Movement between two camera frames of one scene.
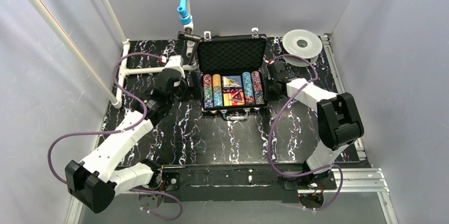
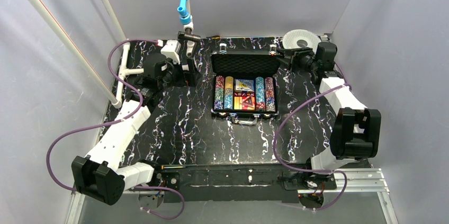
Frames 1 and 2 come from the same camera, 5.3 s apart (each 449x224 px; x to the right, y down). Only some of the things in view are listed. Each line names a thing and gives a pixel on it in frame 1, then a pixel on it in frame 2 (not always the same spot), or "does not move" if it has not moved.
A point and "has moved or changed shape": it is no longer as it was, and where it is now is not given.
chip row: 208,95 -> 219,93
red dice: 232,90 -> 244,94
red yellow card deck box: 233,97 -> 244,101
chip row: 248,91 -> 260,104
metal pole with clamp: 188,35 does not move
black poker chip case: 233,73 has moved or changed shape
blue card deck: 232,81 -> 244,85
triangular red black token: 239,97 -> 248,101
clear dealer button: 233,82 -> 245,85
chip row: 217,90 -> 229,92
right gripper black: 272,87 -> 292,56
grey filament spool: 302,43 does not move
